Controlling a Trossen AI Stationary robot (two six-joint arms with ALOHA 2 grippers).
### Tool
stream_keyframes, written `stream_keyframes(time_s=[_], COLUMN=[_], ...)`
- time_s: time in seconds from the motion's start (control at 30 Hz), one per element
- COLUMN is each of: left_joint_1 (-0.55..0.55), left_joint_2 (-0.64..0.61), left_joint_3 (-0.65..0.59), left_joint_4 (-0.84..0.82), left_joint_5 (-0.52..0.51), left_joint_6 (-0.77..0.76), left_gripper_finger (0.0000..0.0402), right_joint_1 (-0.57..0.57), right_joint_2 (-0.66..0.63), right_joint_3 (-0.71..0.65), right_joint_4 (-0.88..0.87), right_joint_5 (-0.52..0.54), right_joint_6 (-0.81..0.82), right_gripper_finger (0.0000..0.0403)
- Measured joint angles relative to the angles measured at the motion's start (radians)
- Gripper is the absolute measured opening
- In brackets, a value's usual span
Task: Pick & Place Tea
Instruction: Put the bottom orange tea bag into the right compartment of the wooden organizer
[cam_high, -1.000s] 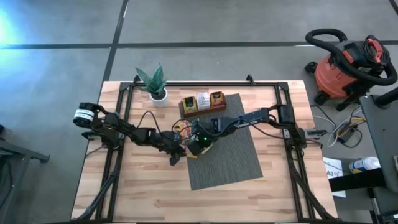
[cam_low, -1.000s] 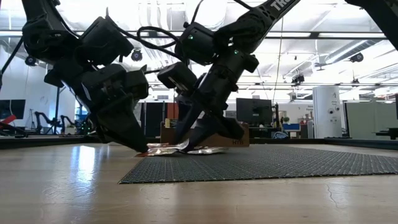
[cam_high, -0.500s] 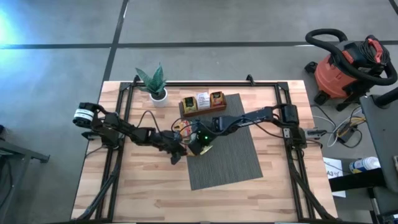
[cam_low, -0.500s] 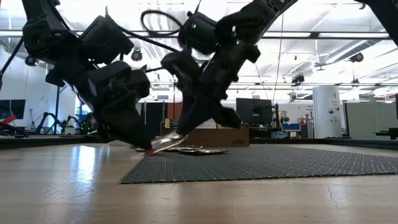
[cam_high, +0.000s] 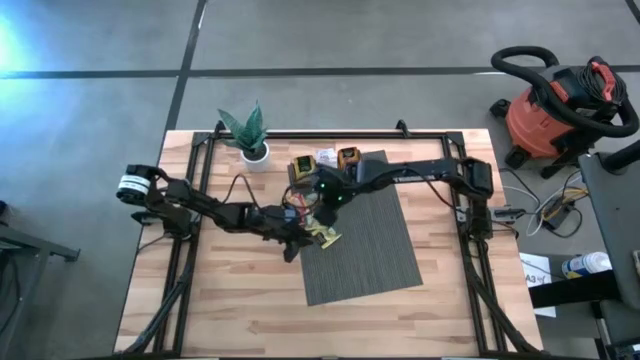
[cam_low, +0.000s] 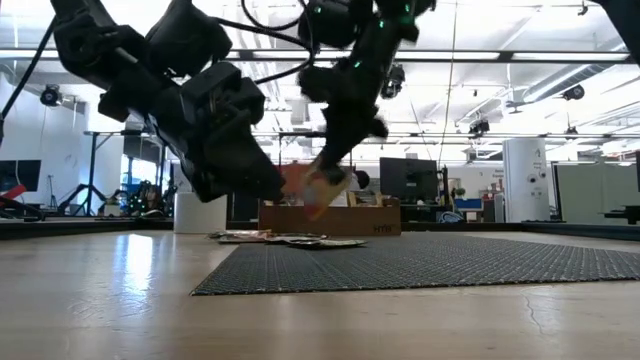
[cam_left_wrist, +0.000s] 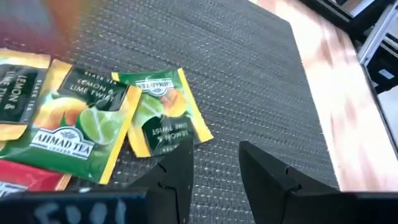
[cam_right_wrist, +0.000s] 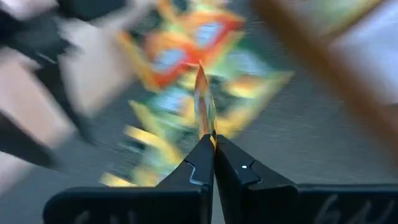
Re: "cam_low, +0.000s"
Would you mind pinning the red angled bar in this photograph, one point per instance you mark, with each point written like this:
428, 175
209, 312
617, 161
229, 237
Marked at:
12, 192

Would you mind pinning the black ceiling spotlight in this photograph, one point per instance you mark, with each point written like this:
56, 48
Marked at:
573, 91
51, 96
395, 80
479, 126

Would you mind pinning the blue bag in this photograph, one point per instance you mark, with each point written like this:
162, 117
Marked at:
450, 216

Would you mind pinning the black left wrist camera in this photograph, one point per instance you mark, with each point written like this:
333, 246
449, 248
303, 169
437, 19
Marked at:
187, 35

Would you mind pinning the person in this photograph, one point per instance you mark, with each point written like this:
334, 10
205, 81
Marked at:
361, 179

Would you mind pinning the white round column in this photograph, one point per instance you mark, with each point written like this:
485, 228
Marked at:
525, 180

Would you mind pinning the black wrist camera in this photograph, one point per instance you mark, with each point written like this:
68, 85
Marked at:
187, 35
330, 22

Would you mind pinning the silver foil tea packet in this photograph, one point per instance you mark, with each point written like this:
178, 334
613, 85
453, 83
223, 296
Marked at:
300, 239

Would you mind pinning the black metal stand frame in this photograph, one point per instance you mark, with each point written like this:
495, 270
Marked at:
91, 175

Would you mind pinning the black desk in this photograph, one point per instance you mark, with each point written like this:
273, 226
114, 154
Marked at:
622, 212

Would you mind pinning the orange wall panel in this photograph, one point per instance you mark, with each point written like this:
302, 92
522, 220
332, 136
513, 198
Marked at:
292, 180

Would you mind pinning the brown wooden tea organizer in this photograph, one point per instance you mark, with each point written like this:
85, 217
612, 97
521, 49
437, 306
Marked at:
350, 222

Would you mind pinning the black table edge rail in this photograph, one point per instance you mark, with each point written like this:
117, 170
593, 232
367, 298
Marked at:
75, 227

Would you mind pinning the blue box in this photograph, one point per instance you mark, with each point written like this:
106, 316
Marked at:
468, 204

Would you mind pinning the pale green partition wall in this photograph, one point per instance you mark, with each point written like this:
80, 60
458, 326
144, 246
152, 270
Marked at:
595, 192

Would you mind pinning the lemon lime tea packet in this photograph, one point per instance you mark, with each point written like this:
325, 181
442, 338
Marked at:
335, 244

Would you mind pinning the grey woven placemat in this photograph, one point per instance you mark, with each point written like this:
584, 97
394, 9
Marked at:
400, 265

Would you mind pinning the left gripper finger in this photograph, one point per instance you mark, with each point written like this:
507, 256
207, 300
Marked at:
207, 187
250, 165

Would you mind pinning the grey ceiling duct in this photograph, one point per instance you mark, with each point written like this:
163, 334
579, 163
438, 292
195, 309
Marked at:
560, 82

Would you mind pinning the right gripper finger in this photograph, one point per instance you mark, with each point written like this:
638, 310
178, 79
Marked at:
341, 167
327, 157

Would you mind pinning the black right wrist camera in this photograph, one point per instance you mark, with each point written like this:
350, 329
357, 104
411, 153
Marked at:
330, 22

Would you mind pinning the black overhead frame bar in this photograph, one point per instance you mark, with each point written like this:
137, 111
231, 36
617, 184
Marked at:
505, 56

